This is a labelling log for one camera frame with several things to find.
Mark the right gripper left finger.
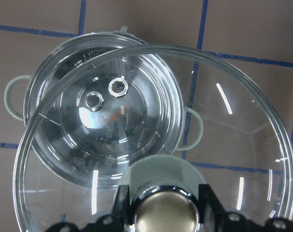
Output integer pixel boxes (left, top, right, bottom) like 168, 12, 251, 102
47, 185, 130, 232

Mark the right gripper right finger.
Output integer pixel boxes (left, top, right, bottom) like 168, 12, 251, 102
198, 184, 293, 232

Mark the glass pot lid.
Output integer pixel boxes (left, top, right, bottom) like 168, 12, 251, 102
14, 45, 293, 232

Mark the pale green cooking pot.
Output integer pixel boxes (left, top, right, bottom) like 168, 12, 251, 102
4, 27, 203, 188

